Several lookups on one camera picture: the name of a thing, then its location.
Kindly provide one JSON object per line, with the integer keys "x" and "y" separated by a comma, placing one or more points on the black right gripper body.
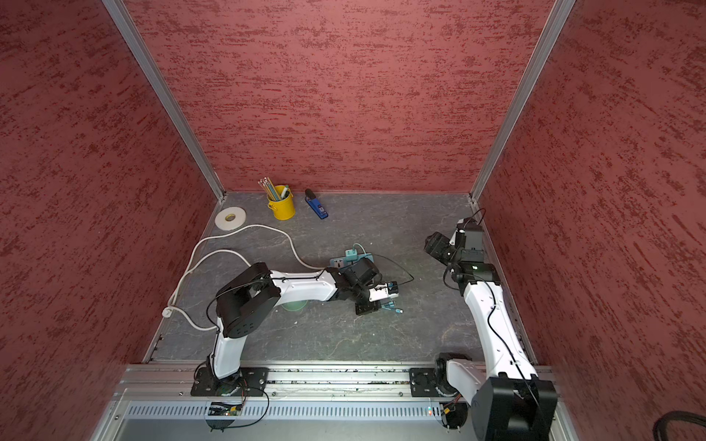
{"x": 442, "y": 250}

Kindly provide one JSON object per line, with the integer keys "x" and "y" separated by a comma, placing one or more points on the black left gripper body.
{"x": 363, "y": 305}

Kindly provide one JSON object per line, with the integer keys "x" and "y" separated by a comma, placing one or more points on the teal power strip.
{"x": 343, "y": 262}

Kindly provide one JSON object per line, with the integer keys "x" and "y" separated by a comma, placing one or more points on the teal usb charger adapter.
{"x": 351, "y": 254}

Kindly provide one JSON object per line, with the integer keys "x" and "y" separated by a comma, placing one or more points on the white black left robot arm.
{"x": 243, "y": 304}

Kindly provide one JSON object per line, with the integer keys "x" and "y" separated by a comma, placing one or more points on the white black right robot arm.
{"x": 508, "y": 400}

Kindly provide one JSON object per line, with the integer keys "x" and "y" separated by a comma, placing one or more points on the blue black stapler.
{"x": 315, "y": 204}

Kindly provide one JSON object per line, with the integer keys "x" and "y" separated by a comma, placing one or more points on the yellow pencil cup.
{"x": 282, "y": 206}

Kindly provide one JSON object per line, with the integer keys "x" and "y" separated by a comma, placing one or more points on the colored pencils bundle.
{"x": 272, "y": 193}

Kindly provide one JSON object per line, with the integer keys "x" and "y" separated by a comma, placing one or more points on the white tape roll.
{"x": 230, "y": 219}

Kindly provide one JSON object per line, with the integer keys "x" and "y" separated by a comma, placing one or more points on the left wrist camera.
{"x": 384, "y": 292}

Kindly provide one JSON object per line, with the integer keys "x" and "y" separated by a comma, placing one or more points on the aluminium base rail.
{"x": 291, "y": 400}

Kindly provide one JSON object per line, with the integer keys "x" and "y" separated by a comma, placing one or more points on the right corner aluminium post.
{"x": 551, "y": 31}

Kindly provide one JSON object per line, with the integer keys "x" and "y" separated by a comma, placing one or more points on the corner aluminium post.
{"x": 122, "y": 19}
{"x": 551, "y": 31}

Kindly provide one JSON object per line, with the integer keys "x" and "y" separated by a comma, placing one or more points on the left corner aluminium post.
{"x": 122, "y": 19}

